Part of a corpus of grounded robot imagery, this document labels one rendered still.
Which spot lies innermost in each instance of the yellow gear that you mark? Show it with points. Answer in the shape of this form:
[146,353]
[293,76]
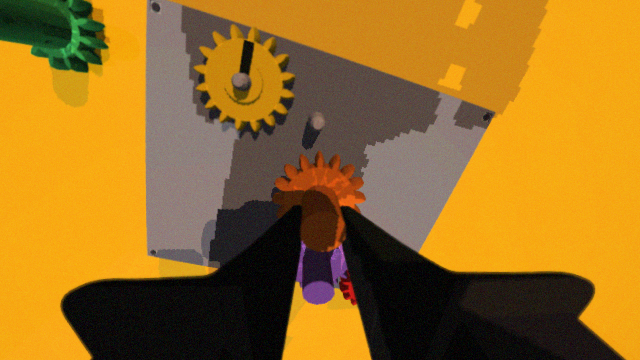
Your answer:
[239,55]

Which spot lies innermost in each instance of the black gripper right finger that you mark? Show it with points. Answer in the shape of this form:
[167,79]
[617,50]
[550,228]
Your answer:
[410,306]

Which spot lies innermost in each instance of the red gear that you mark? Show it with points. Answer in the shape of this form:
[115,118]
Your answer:
[347,289]

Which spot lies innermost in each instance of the purple gear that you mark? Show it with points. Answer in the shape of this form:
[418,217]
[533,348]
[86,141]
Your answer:
[317,273]

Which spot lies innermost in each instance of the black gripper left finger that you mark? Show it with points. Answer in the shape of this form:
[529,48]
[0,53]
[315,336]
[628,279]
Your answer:
[244,306]

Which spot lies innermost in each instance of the orange gear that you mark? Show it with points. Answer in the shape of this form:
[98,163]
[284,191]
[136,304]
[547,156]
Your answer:
[321,189]

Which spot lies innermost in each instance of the green gear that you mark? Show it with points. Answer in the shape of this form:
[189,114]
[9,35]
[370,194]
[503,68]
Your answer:
[59,30]

